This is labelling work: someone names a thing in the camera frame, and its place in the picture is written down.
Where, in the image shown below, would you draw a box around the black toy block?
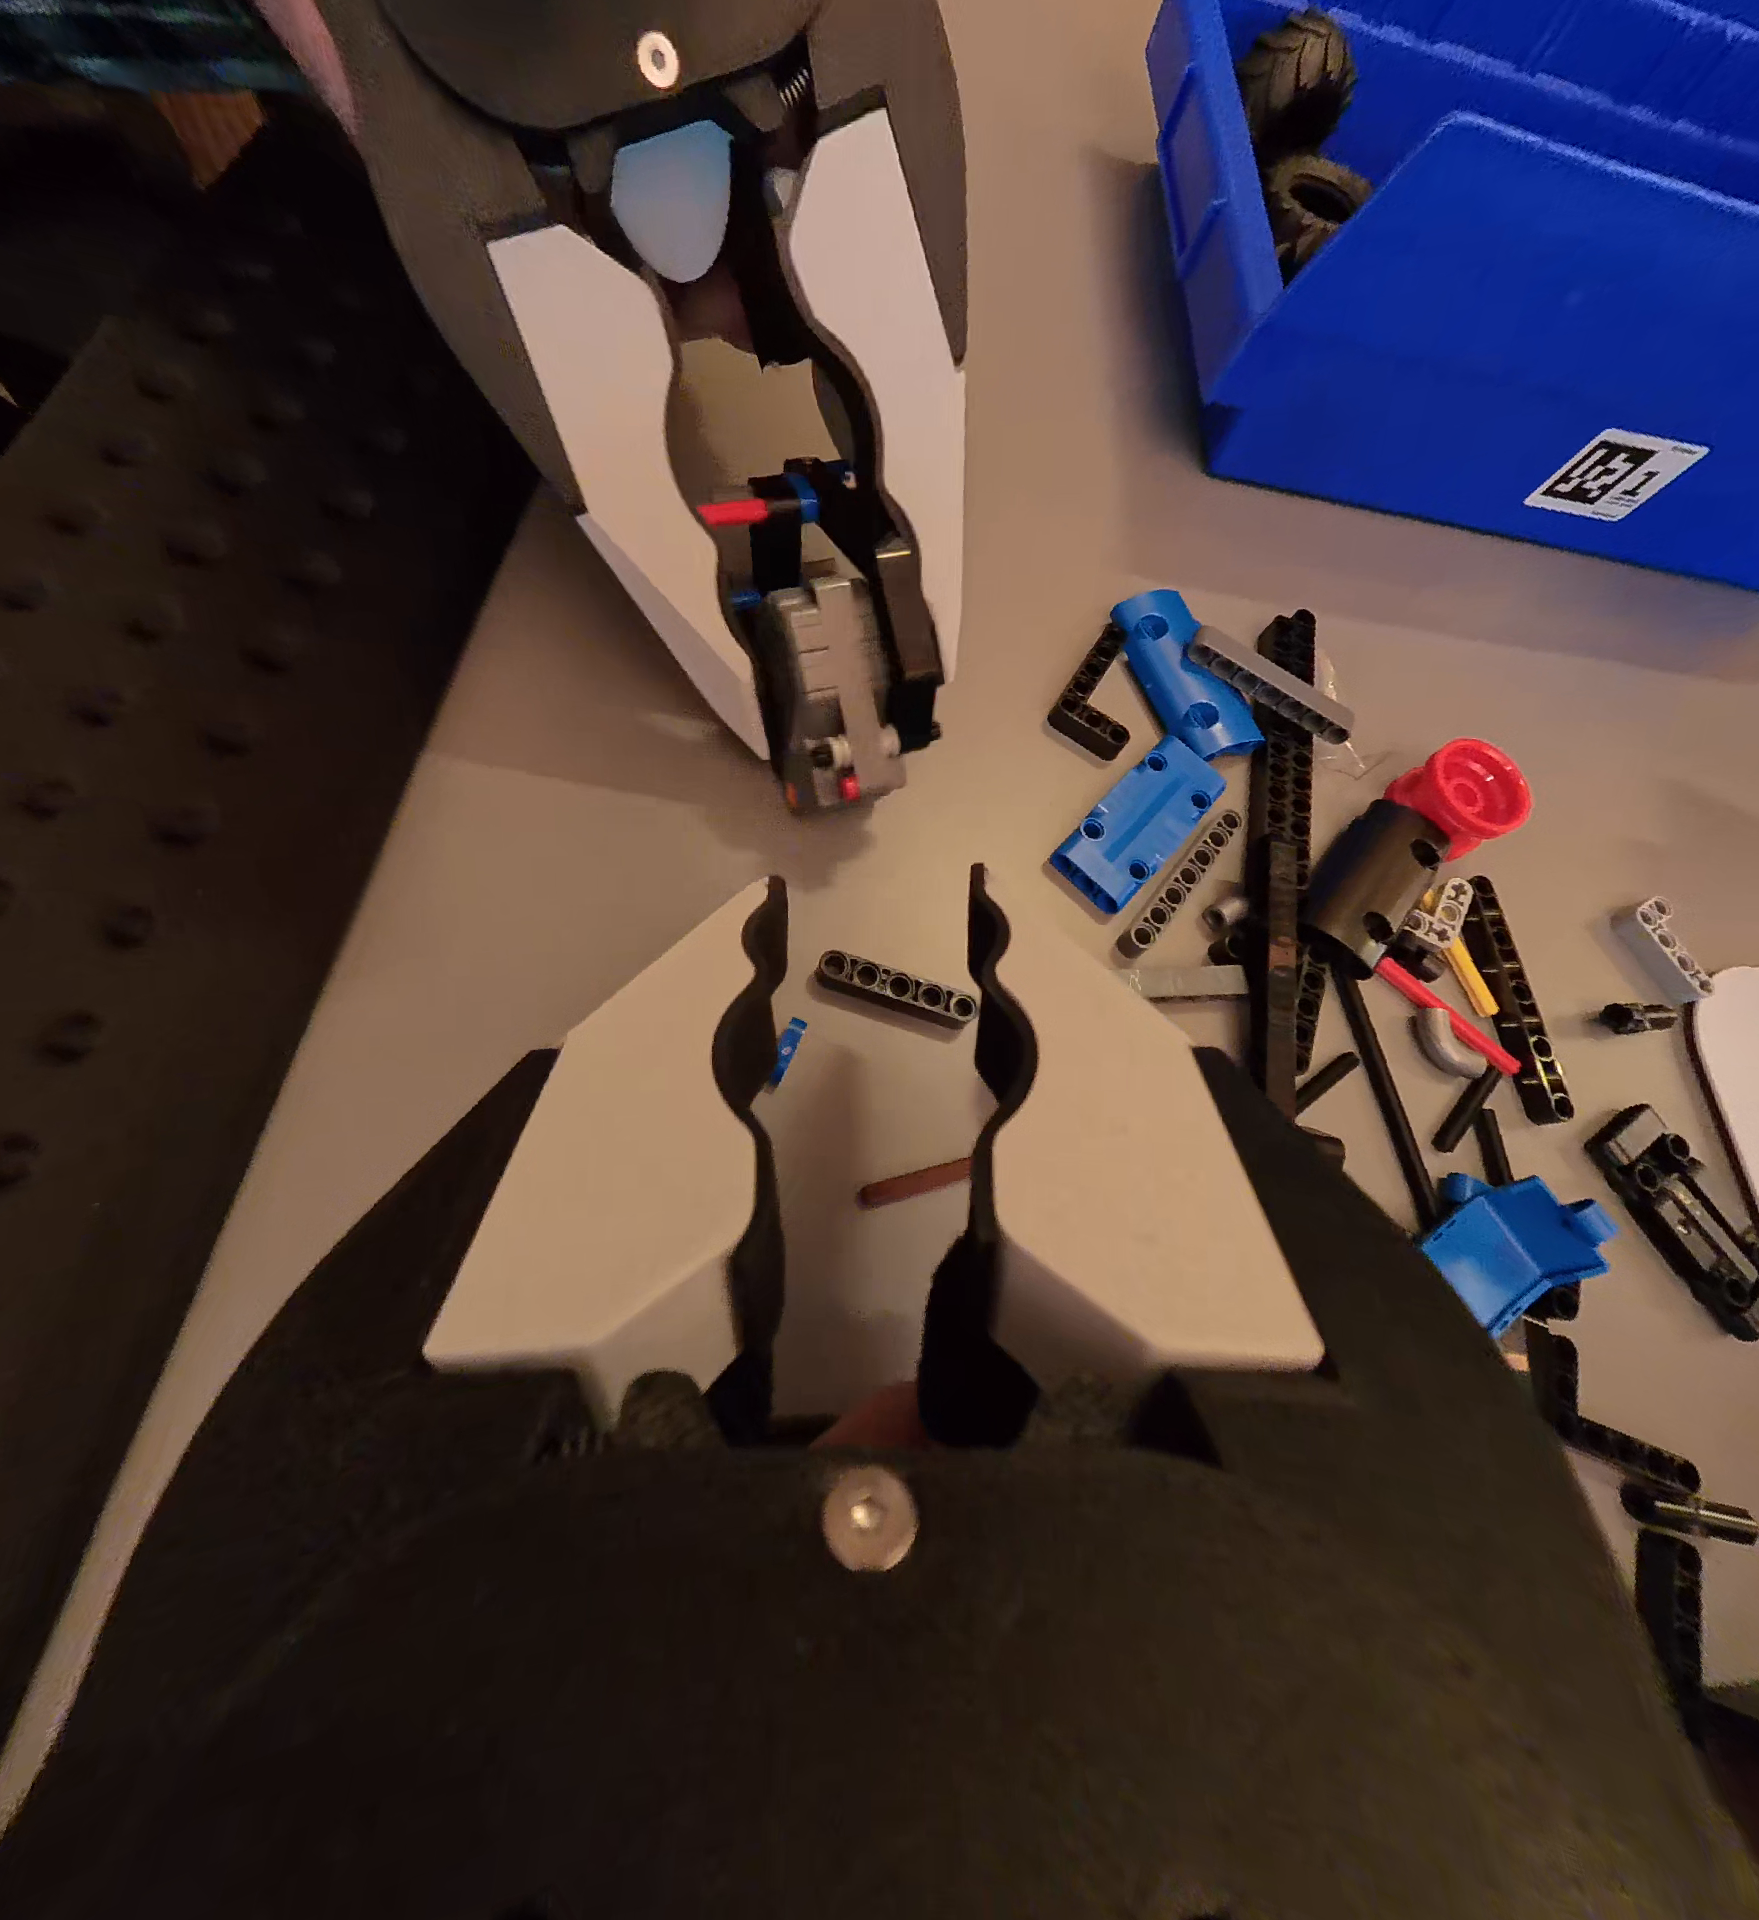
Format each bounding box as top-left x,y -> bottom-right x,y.
1299,798 -> 1455,980

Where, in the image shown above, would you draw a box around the grey toy beam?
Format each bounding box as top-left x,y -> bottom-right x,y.
1189,623 -> 1359,746

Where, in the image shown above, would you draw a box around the black toy frame piece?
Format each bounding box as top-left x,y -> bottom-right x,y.
1581,1101 -> 1759,1342

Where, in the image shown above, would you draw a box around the grey toy motor assembly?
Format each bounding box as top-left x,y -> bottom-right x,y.
696,454 -> 950,822

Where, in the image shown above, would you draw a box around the blue plastic bin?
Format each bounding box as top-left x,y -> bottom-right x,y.
1144,0 -> 1759,596

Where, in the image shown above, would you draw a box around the black L-shaped toy beam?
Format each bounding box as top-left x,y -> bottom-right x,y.
1046,614 -> 1136,753

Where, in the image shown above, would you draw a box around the pile of black toy beams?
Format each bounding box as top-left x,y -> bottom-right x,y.
1115,603 -> 1581,1204

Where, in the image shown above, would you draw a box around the blue curved toy panel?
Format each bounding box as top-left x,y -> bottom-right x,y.
1107,587 -> 1268,758

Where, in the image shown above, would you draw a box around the red toy wheel rim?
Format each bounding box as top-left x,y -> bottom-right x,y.
1384,734 -> 1539,866

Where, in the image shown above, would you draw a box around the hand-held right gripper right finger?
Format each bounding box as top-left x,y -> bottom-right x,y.
918,860 -> 1331,1447

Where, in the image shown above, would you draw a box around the brown toy axle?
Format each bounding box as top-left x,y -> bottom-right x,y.
855,1156 -> 976,1211

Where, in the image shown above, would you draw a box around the grey desk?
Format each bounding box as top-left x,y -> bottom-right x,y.
0,91 -> 1759,1877

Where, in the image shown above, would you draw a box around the blue flat toy panel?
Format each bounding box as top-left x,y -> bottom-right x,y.
1046,732 -> 1229,918

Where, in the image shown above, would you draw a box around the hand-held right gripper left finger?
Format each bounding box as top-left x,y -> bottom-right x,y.
422,877 -> 796,1447

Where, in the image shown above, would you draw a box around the short black toy beam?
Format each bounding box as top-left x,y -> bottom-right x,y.
813,946 -> 985,1029

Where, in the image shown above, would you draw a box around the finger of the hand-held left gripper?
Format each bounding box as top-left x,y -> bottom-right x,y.
487,221 -> 788,762
779,116 -> 968,688

